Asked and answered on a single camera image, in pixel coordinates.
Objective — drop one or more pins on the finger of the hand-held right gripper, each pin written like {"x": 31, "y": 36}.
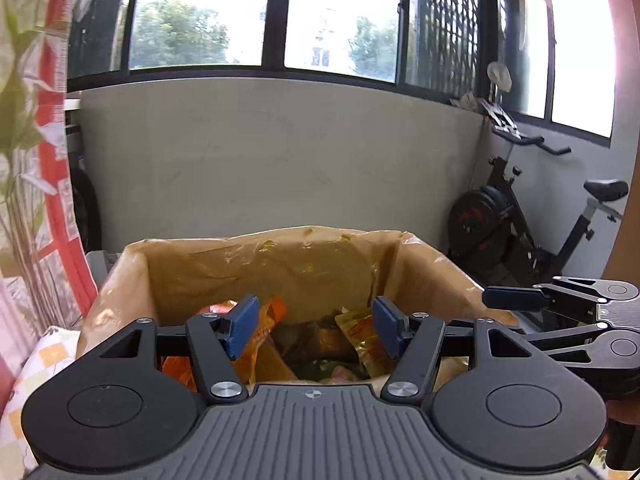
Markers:
{"x": 575, "y": 342}
{"x": 515, "y": 297}

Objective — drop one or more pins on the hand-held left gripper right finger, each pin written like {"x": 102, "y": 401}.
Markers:
{"x": 387, "y": 327}

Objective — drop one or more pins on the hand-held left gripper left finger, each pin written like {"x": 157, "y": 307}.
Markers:
{"x": 242, "y": 325}

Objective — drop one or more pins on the yellow snack packet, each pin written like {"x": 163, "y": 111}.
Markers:
{"x": 362, "y": 340}

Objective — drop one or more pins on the orange snack packet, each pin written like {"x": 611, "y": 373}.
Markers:
{"x": 272, "y": 317}

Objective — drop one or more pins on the brown cardboard box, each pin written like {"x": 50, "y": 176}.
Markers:
{"x": 300, "y": 280}

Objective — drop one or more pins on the pink snack packet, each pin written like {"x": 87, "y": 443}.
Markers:
{"x": 347, "y": 374}

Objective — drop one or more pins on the tan snack packet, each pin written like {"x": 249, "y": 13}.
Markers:
{"x": 315, "y": 340}

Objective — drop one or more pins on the black exercise bike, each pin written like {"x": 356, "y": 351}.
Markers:
{"x": 492, "y": 220}

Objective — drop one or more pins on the green snack packet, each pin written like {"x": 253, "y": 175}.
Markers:
{"x": 312, "y": 371}

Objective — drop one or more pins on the grey plastic crate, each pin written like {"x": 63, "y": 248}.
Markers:
{"x": 102, "y": 265}

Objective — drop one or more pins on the black round object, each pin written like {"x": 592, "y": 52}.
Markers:
{"x": 87, "y": 210}

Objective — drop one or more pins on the checkered floral tablecloth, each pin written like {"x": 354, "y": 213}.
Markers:
{"x": 45, "y": 360}

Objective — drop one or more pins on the beige cloth on sill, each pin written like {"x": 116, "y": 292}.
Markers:
{"x": 467, "y": 101}

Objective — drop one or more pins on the white round hanging object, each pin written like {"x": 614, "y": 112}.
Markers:
{"x": 499, "y": 75}

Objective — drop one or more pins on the printed pink curtain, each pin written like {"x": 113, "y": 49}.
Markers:
{"x": 30, "y": 160}

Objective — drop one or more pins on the black lattice window guard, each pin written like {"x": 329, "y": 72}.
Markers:
{"x": 445, "y": 35}

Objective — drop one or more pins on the black framed window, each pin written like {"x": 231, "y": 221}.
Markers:
{"x": 272, "y": 15}

